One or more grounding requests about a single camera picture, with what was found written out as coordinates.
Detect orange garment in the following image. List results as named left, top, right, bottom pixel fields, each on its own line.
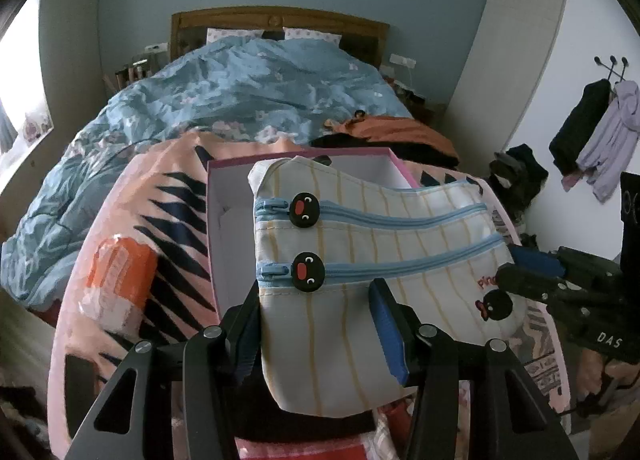
left=325, top=112, right=458, bottom=156

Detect black bag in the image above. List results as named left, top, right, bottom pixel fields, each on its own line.
left=487, top=142, right=551, bottom=221

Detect pink patterned cloth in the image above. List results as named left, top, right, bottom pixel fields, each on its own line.
left=47, top=132, right=573, bottom=460

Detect pink cardboard box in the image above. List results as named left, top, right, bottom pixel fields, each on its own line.
left=206, top=147, right=418, bottom=326

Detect wooden nightstand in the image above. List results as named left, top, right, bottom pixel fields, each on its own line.
left=385, top=67, right=446, bottom=122

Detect white dotted pillow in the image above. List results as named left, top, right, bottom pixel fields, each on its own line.
left=206, top=27, right=266, bottom=46
left=282, top=26, right=343, bottom=48

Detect black rectangular object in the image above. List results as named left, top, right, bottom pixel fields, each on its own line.
left=65, top=355, right=101, bottom=423

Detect black garment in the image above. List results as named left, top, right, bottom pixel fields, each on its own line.
left=310, top=132, right=461, bottom=172

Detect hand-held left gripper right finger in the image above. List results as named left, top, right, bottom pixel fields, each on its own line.
left=367, top=277, right=581, bottom=460

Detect red plastic packet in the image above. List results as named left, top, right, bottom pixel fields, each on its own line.
left=235, top=402, right=421, bottom=460

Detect wooden headboard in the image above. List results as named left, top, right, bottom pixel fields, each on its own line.
left=170, top=10, right=391, bottom=73

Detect orange tissue pack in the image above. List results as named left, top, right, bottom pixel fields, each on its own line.
left=80, top=235, right=158, bottom=341

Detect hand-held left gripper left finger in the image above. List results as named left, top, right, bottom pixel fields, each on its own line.
left=65, top=284, right=262, bottom=460

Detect black jacket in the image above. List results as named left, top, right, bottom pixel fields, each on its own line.
left=549, top=79, right=613, bottom=176

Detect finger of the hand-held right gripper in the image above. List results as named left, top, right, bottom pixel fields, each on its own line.
left=510, top=245, right=621, bottom=281
left=495, top=263, right=621, bottom=308

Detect lavender hoodie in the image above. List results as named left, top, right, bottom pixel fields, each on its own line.
left=575, top=81, right=640, bottom=203

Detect white striped zipper pouch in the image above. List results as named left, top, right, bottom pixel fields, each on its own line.
left=247, top=155, right=528, bottom=413

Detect black wall coat hooks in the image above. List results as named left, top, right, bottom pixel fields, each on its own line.
left=594, top=55, right=631, bottom=87

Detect blue floral duvet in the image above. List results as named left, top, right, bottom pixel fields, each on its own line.
left=0, top=37, right=413, bottom=311

